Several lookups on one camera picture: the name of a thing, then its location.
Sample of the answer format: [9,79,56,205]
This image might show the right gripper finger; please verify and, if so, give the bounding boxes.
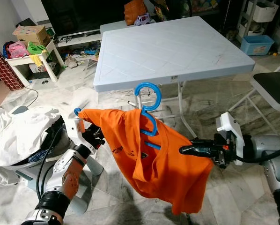
[179,145,216,158]

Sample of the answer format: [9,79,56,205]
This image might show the orange shirt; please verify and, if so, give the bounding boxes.
[79,108,215,215]

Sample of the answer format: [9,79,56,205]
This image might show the blue plastic clothes hanger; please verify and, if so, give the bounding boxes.
[74,82,163,151]

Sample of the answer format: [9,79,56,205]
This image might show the black garment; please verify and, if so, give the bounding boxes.
[51,116,66,142]

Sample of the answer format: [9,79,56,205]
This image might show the blue plaid garment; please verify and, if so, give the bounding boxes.
[30,149,61,165]

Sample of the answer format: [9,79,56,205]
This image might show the white side table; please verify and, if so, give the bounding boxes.
[5,40,66,86]

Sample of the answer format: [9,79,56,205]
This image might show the yellow cloth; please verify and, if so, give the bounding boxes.
[31,55,43,67]

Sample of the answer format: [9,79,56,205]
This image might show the red tiled column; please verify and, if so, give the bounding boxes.
[0,45,24,91]

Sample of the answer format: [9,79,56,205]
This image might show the white low TV bench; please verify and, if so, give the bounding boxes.
[46,30,102,48]

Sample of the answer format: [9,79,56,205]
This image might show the green toy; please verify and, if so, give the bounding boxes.
[28,41,50,55]

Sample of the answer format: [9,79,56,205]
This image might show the blue plastic bin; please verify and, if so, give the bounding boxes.
[240,35,275,56]

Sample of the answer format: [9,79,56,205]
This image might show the pale blue small table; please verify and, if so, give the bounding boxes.
[100,21,127,36]

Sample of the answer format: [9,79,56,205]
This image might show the pink bag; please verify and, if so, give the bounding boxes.
[7,42,29,60]

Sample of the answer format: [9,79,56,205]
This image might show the cardboard box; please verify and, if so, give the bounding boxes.
[13,26,51,47]

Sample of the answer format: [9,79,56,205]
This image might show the black television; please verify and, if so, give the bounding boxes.
[41,0,126,36]

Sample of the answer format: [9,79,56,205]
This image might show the white purple toy car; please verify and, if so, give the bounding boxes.
[134,13,153,27]

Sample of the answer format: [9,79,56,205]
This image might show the orange bag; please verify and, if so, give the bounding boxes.
[124,0,148,26]

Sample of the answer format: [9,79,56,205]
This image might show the white rolling shelf trolley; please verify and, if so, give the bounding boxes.
[236,0,280,36]

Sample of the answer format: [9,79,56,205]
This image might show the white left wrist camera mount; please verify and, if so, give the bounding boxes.
[65,117,89,146]

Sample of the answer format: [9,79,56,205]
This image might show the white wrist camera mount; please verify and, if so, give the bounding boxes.
[65,117,89,146]
[215,112,246,165]

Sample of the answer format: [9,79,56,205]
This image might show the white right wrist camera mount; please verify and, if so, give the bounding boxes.
[215,112,246,165]

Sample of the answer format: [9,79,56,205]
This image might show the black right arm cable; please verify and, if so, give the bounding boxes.
[236,145,280,165]

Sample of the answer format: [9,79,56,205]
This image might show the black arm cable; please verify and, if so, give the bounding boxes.
[236,145,280,165]
[41,136,68,197]
[36,124,66,200]

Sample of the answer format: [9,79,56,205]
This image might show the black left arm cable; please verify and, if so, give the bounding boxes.
[41,136,68,197]
[36,124,66,200]

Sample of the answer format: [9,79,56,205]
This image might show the thin floor cable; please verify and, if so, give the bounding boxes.
[23,84,39,106]

